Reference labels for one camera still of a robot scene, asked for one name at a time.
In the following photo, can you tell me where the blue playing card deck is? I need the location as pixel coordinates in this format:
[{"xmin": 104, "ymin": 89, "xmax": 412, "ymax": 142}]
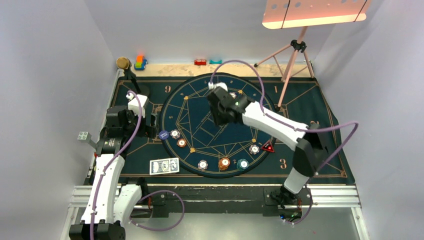
[{"xmin": 149, "ymin": 157, "xmax": 180, "ymax": 175}]

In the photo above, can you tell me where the teal toy block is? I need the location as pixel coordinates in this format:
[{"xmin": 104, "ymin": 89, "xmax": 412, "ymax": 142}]
[{"xmin": 209, "ymin": 59, "xmax": 223, "ymax": 65}]

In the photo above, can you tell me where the grey lego brick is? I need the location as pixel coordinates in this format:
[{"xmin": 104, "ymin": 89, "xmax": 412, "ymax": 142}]
[{"xmin": 77, "ymin": 131, "xmax": 91, "ymax": 142}]

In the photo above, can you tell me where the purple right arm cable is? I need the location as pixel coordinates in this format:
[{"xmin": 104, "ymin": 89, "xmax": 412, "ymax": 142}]
[{"xmin": 209, "ymin": 59, "xmax": 360, "ymax": 175}]

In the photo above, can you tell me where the dark green rectangular poker mat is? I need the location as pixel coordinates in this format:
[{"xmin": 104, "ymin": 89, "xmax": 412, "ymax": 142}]
[{"xmin": 119, "ymin": 73, "xmax": 355, "ymax": 185}]

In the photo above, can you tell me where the red triangular dealer button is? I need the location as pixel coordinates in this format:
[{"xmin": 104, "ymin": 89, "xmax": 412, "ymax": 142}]
[{"xmin": 261, "ymin": 140, "xmax": 275, "ymax": 153}]

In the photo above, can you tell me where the round blue poker mat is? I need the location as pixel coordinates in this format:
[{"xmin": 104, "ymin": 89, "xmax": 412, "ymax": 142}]
[{"xmin": 160, "ymin": 73, "xmax": 276, "ymax": 179}]

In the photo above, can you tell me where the blue small blind button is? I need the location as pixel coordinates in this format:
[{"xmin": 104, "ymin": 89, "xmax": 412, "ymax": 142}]
[{"xmin": 158, "ymin": 130, "xmax": 170, "ymax": 140}]

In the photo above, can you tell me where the pink tripod stand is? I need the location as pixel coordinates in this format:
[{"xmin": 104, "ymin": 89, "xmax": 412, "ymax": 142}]
[{"xmin": 253, "ymin": 26, "xmax": 315, "ymax": 110}]

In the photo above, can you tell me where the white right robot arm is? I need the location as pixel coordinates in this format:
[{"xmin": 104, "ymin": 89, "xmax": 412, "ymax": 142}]
[{"xmin": 207, "ymin": 83, "xmax": 329, "ymax": 204}]

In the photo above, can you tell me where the white purple poker chip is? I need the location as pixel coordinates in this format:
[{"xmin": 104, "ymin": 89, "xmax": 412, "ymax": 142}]
[{"xmin": 169, "ymin": 129, "xmax": 181, "ymax": 139}]

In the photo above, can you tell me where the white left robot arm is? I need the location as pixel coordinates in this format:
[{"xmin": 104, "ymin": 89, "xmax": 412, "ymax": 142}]
[{"xmin": 68, "ymin": 105, "xmax": 157, "ymax": 240}]

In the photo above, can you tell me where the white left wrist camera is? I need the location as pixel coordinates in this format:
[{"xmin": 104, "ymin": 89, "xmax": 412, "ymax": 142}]
[{"xmin": 126, "ymin": 92, "xmax": 149, "ymax": 118}]

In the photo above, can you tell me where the pink perforated light panel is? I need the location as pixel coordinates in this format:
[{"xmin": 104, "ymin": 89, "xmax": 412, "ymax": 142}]
[{"xmin": 262, "ymin": 0, "xmax": 371, "ymax": 30}]

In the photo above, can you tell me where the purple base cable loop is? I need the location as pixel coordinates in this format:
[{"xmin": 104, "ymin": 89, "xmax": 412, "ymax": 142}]
[{"xmin": 128, "ymin": 190, "xmax": 185, "ymax": 232}]

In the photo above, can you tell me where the gold round microphone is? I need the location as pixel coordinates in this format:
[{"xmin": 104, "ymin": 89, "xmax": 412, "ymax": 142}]
[{"xmin": 116, "ymin": 56, "xmax": 131, "ymax": 70}]

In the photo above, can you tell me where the aluminium frame rail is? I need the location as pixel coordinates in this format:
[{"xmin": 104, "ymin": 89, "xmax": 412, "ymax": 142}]
[{"xmin": 61, "ymin": 184, "xmax": 370, "ymax": 240}]

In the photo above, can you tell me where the red toy block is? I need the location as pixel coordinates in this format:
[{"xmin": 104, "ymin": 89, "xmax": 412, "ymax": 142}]
[{"xmin": 194, "ymin": 59, "xmax": 207, "ymax": 66}]

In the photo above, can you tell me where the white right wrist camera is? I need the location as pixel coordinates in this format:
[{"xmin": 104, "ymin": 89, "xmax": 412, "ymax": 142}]
[{"xmin": 207, "ymin": 82, "xmax": 228, "ymax": 92}]

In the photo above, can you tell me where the orange chip stack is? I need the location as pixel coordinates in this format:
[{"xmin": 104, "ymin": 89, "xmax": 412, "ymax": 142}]
[{"xmin": 218, "ymin": 157, "xmax": 231, "ymax": 172}]

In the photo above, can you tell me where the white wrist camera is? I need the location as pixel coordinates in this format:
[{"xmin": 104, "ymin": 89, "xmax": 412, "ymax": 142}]
[
  {"xmin": 207, "ymin": 82, "xmax": 228, "ymax": 92},
  {"xmin": 126, "ymin": 92, "xmax": 149, "ymax": 118}
]

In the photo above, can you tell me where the orange poker chip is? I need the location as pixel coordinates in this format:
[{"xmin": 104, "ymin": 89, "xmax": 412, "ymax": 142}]
[{"xmin": 176, "ymin": 138, "xmax": 187, "ymax": 148}]

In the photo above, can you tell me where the orange blue toy block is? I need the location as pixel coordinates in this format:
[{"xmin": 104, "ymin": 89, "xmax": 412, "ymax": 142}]
[{"xmin": 134, "ymin": 55, "xmax": 147, "ymax": 71}]

